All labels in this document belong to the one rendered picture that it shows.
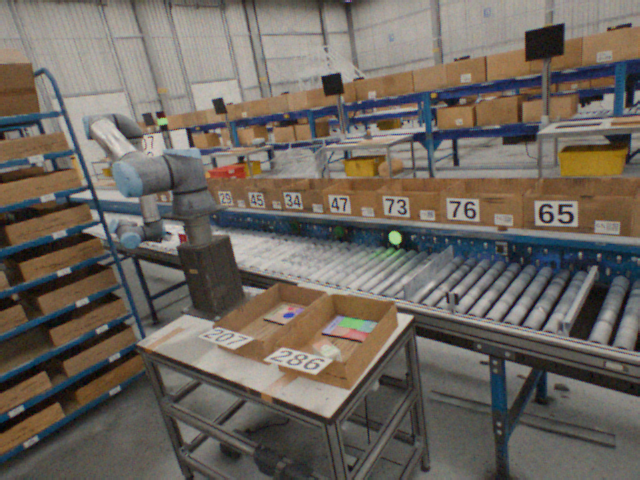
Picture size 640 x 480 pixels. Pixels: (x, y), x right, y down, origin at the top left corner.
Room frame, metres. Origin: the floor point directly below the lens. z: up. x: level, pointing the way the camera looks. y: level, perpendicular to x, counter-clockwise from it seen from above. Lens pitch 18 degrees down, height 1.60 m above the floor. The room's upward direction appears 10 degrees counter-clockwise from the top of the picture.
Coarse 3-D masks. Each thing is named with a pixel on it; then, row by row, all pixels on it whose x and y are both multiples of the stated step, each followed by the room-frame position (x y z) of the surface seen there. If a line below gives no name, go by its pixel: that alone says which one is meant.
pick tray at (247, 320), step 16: (272, 288) 1.70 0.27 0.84; (288, 288) 1.69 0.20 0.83; (304, 288) 1.63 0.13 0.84; (256, 304) 1.61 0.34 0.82; (272, 304) 1.68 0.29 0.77; (288, 304) 1.68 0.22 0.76; (304, 304) 1.64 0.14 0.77; (224, 320) 1.48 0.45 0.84; (240, 320) 1.54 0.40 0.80; (256, 320) 1.59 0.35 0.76; (256, 336) 1.45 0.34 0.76; (272, 336) 1.29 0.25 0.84; (240, 352) 1.35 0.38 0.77; (256, 352) 1.29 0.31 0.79; (272, 352) 1.28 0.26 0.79
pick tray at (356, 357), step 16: (320, 304) 1.46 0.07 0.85; (336, 304) 1.52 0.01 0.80; (352, 304) 1.48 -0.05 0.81; (368, 304) 1.43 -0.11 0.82; (384, 304) 1.39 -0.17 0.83; (304, 320) 1.37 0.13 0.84; (320, 320) 1.44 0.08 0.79; (384, 320) 1.28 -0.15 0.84; (288, 336) 1.29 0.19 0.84; (304, 336) 1.35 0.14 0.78; (320, 336) 1.38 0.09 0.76; (368, 336) 1.18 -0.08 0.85; (384, 336) 1.27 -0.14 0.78; (304, 352) 1.29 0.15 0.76; (352, 352) 1.24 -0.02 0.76; (368, 352) 1.17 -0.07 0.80; (288, 368) 1.19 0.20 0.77; (336, 368) 1.08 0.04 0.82; (352, 368) 1.09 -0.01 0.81; (336, 384) 1.09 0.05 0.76; (352, 384) 1.07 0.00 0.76
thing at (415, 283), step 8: (448, 248) 1.88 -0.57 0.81; (440, 256) 1.82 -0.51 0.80; (448, 256) 1.88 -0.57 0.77; (432, 264) 1.76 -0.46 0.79; (440, 264) 1.81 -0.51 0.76; (424, 272) 1.70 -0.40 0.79; (432, 272) 1.75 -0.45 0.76; (408, 280) 1.61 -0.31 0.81; (416, 280) 1.65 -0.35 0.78; (424, 280) 1.70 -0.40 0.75; (408, 288) 1.60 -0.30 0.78; (416, 288) 1.64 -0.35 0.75; (408, 296) 1.59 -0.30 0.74
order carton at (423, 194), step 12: (408, 180) 2.47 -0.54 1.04; (420, 180) 2.42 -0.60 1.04; (432, 180) 2.36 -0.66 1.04; (444, 180) 2.31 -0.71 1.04; (456, 180) 2.26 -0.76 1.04; (384, 192) 2.25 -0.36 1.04; (396, 192) 2.20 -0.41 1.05; (408, 192) 2.15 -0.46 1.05; (420, 192) 2.10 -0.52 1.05; (432, 192) 2.05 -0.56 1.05; (420, 204) 2.10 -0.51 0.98; (432, 204) 2.06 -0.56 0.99; (384, 216) 2.27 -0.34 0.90; (396, 216) 2.21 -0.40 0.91
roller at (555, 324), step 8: (584, 272) 1.53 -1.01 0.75; (576, 280) 1.48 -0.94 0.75; (584, 280) 1.48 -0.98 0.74; (568, 288) 1.44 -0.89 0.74; (576, 288) 1.42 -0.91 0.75; (568, 296) 1.37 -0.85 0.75; (576, 296) 1.38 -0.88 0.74; (560, 304) 1.33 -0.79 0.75; (568, 304) 1.32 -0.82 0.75; (560, 312) 1.28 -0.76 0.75; (552, 320) 1.24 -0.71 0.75; (560, 320) 1.24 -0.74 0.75; (544, 328) 1.21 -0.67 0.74; (552, 328) 1.20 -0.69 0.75; (560, 328) 1.21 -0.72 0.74
